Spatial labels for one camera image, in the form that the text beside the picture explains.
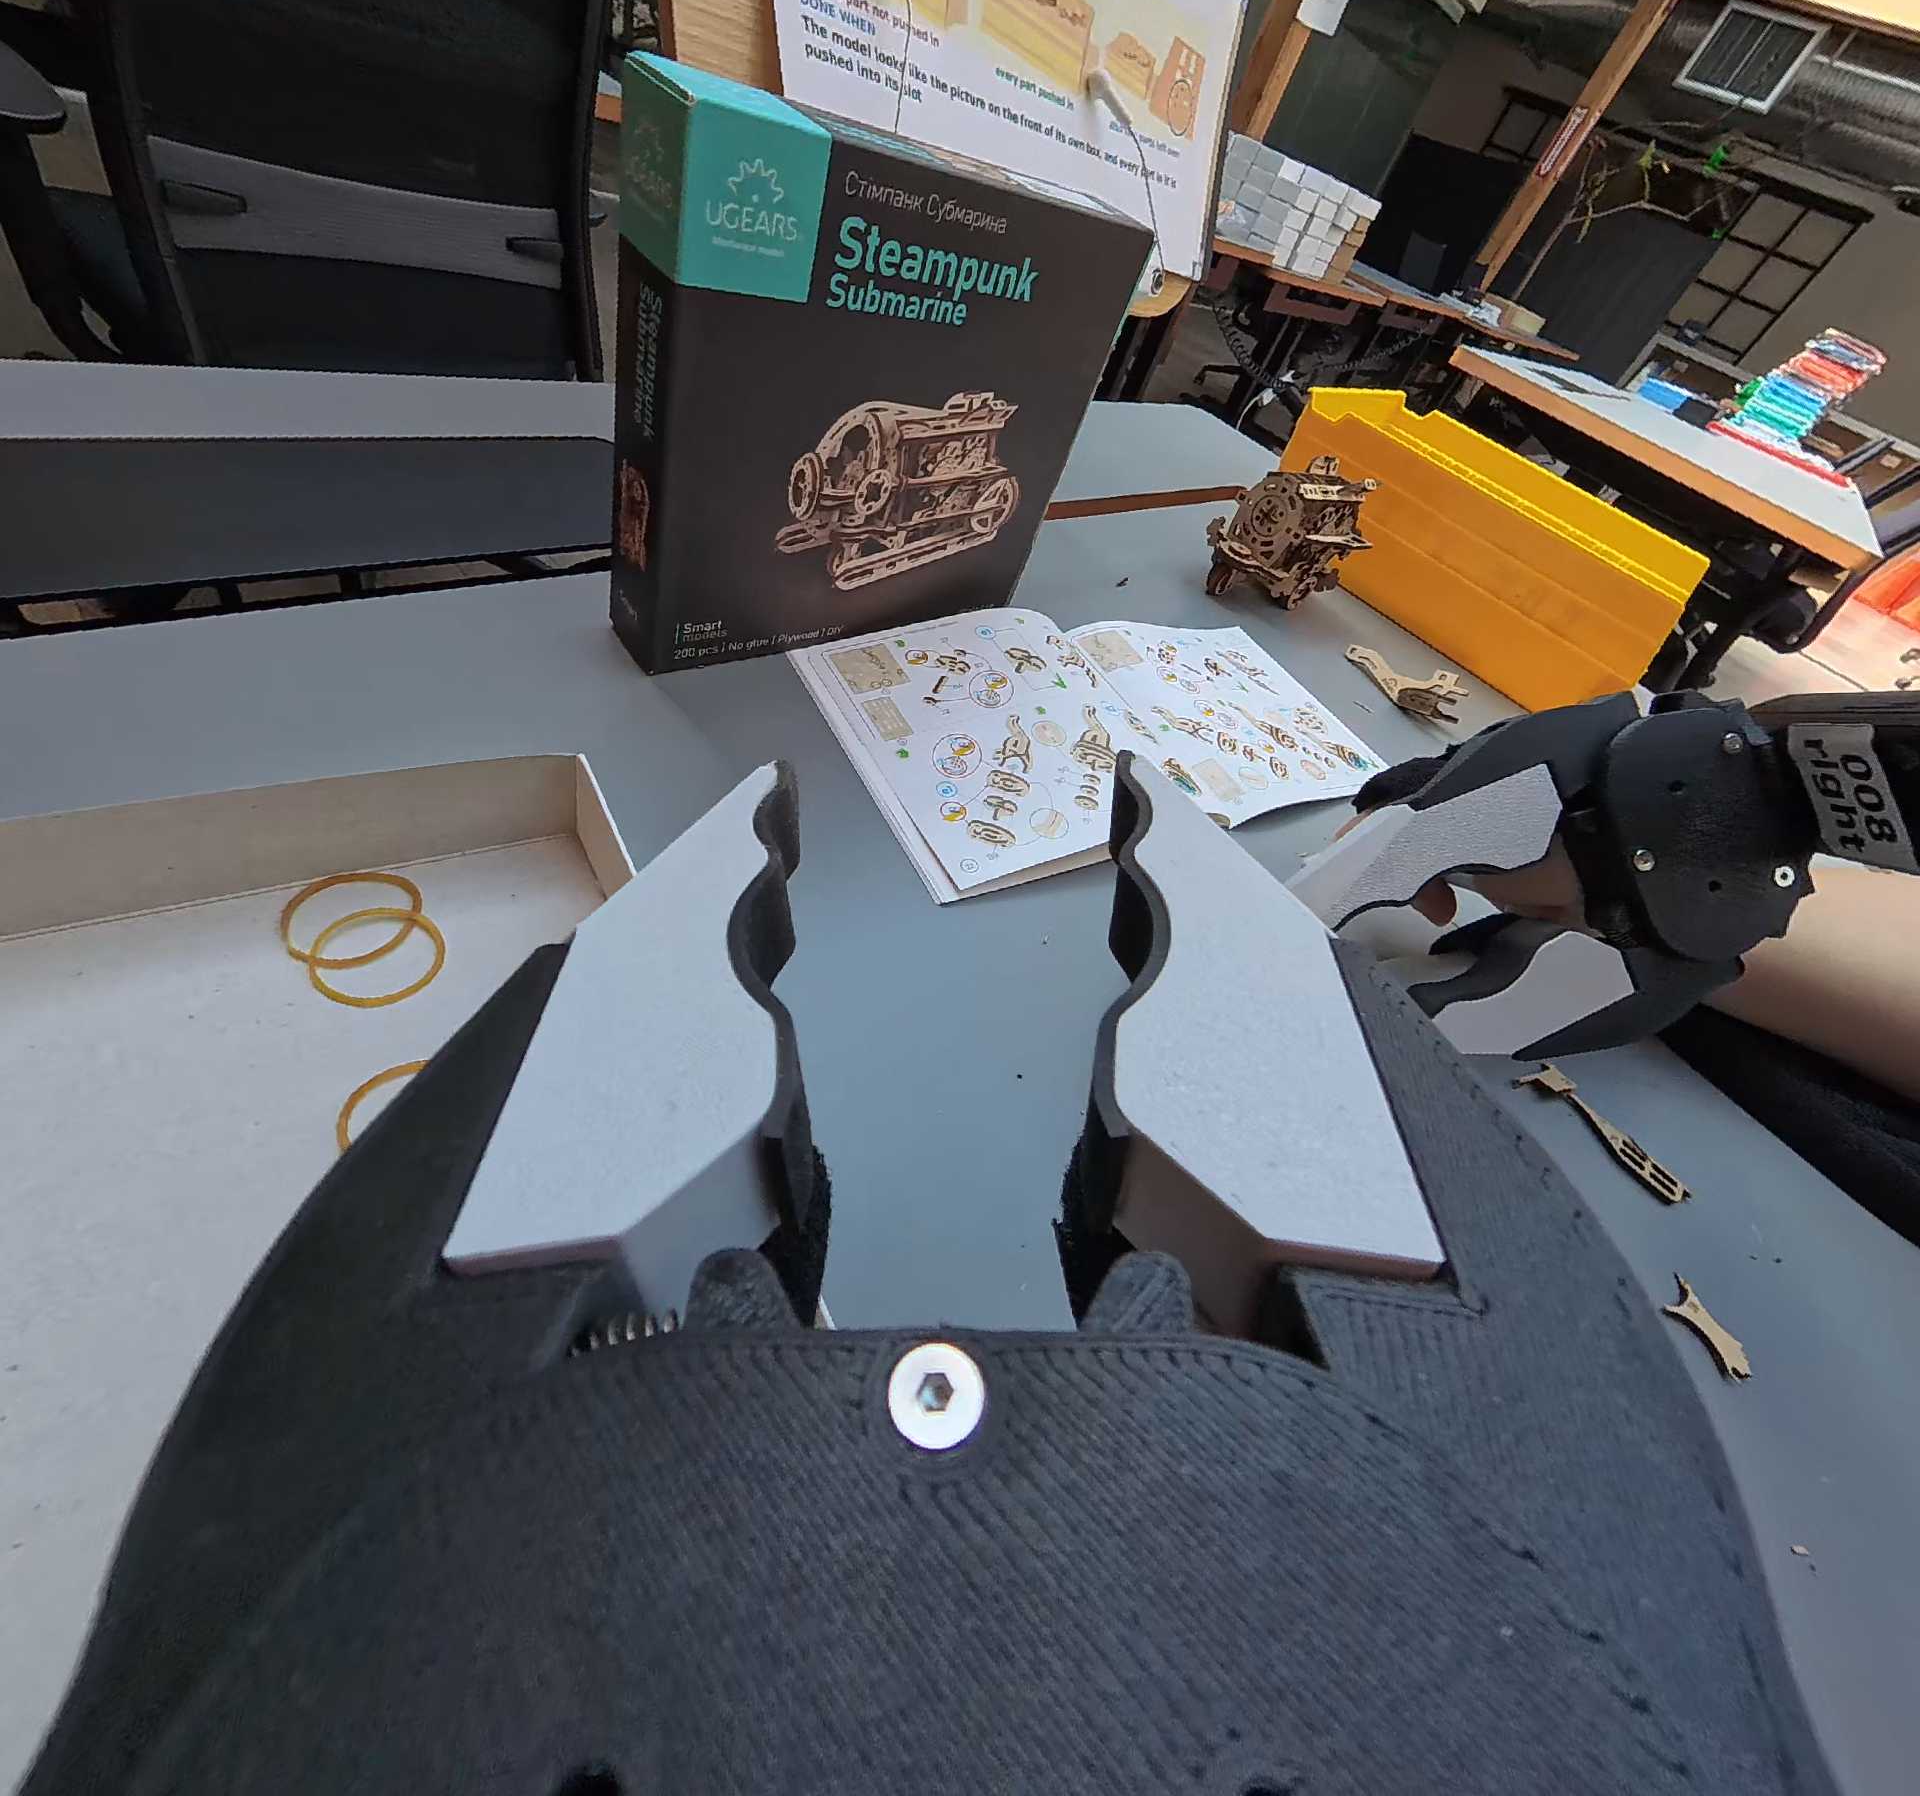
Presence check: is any small wooden forked piece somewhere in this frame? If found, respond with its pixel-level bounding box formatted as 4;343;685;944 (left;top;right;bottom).
1663;1273;1756;1382

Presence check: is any black office chair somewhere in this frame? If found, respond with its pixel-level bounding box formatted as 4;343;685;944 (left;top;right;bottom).
0;0;626;382

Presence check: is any grey background table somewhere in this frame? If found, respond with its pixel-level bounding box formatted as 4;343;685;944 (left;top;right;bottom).
1446;343;1886;572

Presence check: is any wooden background table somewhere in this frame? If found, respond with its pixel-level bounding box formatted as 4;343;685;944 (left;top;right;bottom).
1212;236;1582;375

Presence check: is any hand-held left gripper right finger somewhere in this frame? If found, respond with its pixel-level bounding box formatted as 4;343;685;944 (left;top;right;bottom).
1085;750;1454;1328

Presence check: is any curved wooden piece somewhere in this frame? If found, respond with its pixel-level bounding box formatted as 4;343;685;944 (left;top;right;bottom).
1343;641;1473;729

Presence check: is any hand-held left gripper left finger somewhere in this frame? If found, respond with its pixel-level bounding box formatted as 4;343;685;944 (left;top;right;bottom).
439;761;821;1320

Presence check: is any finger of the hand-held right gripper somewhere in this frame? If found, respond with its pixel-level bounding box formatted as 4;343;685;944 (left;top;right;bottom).
1287;768;1572;933

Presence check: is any person's right hand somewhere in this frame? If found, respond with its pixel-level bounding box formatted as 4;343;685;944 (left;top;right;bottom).
1415;849;1583;929

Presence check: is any instruction booklet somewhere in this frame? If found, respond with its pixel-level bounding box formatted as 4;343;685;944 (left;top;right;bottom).
788;608;1392;909

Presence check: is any long wooden key piece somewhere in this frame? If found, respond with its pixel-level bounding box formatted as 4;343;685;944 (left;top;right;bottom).
1515;1061;1695;1210

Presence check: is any dark model kit box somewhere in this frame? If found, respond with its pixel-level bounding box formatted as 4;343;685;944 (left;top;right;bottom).
609;51;1158;679

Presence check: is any yellow plastic bin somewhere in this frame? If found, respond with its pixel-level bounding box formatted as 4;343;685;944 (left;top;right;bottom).
1280;386;1713;715

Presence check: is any stack of coloured packets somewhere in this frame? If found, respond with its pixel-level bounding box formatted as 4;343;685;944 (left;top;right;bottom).
1711;327;1895;481

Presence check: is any wooden model assembly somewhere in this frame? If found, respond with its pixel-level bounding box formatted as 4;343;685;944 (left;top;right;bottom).
1203;458;1379;610

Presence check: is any stack of white boxes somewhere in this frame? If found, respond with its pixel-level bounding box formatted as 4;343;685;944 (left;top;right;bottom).
1218;131;1383;282

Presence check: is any adjacent grey table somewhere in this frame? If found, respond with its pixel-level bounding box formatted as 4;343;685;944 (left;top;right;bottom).
0;357;622;601

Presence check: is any white cardboard tray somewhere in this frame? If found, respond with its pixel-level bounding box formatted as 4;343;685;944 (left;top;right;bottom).
0;753;640;1738

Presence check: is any person's right forearm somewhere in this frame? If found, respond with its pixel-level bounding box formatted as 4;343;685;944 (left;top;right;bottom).
1702;857;1920;1042

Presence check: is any wall air vent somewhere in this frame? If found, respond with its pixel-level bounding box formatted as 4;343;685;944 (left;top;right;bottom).
1672;3;1837;113

